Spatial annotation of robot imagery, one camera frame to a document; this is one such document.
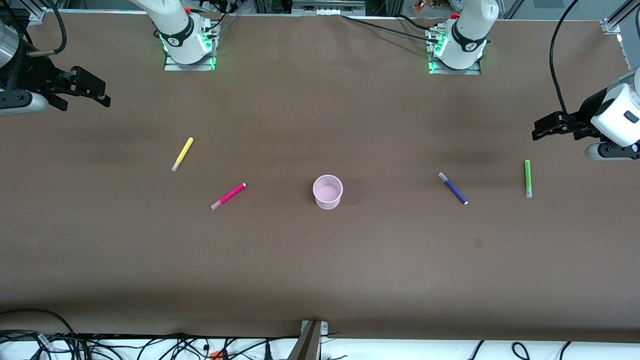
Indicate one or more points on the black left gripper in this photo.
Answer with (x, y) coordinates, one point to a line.
(583, 113)

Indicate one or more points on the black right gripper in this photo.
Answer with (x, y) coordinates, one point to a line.
(31, 76)

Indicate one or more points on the purple highlighter pen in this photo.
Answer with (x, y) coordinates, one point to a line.
(454, 189)

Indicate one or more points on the pink highlighter pen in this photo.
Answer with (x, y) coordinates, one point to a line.
(229, 195)

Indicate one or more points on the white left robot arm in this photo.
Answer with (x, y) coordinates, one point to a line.
(470, 30)

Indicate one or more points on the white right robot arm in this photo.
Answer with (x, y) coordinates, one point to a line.
(175, 25)

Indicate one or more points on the pink pen holder cup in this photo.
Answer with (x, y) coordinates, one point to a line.
(328, 196)

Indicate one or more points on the green highlighter pen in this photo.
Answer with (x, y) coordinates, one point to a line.
(527, 177)

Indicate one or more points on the yellow highlighter pen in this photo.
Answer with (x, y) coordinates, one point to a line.
(183, 153)

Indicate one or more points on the aluminium frame corner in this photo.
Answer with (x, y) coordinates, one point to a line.
(620, 17)
(40, 12)

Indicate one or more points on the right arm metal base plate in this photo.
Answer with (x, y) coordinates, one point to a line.
(190, 66)

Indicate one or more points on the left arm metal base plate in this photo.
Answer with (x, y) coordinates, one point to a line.
(455, 71)

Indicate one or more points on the grey network switch box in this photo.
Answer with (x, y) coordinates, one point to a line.
(327, 6)

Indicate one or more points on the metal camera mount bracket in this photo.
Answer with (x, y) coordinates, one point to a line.
(307, 342)

